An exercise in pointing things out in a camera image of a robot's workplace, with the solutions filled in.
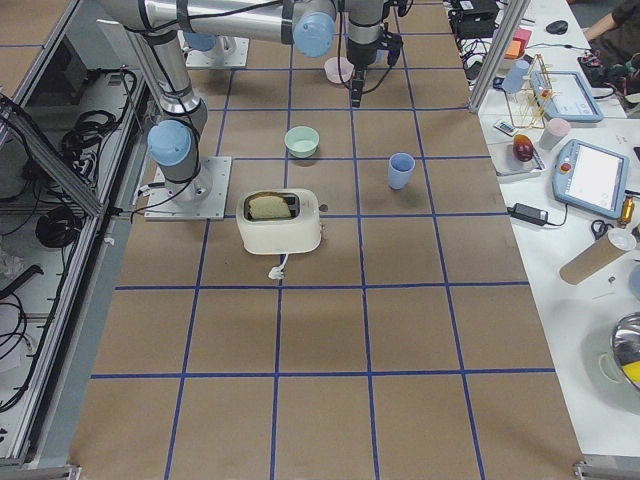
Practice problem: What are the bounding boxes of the pink bowl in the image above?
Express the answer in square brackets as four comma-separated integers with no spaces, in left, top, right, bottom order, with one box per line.
[324,56,354,84]

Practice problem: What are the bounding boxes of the gold wire rack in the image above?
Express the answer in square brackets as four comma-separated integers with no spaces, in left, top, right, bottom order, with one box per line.
[505,53,554,130]

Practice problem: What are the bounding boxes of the blue teach pendant near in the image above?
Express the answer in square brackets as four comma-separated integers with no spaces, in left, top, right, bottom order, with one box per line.
[552,139,629,219]

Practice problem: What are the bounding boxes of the metal weighing tray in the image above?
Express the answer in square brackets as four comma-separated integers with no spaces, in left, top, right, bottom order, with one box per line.
[488,141,546,181]

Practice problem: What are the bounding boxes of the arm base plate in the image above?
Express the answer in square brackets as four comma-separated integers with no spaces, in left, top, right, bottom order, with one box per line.
[143,156,232,221]
[182,34,250,70]

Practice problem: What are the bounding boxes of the blue teach pendant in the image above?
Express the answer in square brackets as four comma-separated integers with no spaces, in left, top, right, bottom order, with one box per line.
[552,139,629,219]
[529,71,604,123]

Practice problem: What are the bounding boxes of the steel mixing bowl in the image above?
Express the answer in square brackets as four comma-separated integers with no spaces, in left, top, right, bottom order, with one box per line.
[598,312,639,391]

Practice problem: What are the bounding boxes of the cream white toaster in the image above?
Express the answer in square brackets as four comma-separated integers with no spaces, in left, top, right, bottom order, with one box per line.
[236,188,321,255]

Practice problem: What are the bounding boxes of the red yellow mango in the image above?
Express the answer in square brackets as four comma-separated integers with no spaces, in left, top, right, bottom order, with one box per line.
[512,134,535,162]

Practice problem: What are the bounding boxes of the mint green bowl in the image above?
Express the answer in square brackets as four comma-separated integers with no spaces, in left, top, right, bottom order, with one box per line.
[284,126,320,159]

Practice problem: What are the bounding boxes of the black power adapter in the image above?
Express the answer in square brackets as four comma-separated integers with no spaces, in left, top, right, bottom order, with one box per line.
[507,203,548,226]

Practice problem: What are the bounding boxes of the blue teach pendant far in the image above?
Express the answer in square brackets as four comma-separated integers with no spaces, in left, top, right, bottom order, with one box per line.
[529,71,604,123]

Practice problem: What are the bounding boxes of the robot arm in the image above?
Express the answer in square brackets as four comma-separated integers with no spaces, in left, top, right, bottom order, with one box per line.
[138,1,408,108]
[101,1,213,204]

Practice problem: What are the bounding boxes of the cardboard tube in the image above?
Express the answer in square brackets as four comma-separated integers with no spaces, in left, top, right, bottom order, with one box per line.
[559,228,637,285]

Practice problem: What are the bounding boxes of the blue cup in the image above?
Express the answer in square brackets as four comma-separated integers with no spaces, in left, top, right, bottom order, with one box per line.
[388,152,416,190]
[371,49,387,68]

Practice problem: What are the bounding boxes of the toast slice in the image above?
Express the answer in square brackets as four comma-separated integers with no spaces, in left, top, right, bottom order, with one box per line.
[248,194,291,220]

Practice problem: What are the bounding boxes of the toaster power cord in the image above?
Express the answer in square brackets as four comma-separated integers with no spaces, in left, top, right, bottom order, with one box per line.
[268,252,291,281]

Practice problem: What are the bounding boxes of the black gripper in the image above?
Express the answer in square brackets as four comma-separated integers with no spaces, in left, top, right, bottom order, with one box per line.
[350,65,367,107]

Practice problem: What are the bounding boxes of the grey pink cup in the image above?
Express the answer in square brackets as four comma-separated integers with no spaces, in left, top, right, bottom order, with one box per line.
[538,118,572,151]

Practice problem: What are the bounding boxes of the aluminium frame post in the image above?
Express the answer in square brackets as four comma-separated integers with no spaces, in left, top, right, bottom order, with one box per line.
[468,0,530,113]

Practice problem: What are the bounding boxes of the remote control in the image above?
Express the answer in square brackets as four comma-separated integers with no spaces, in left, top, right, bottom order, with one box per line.
[493,120,518,137]

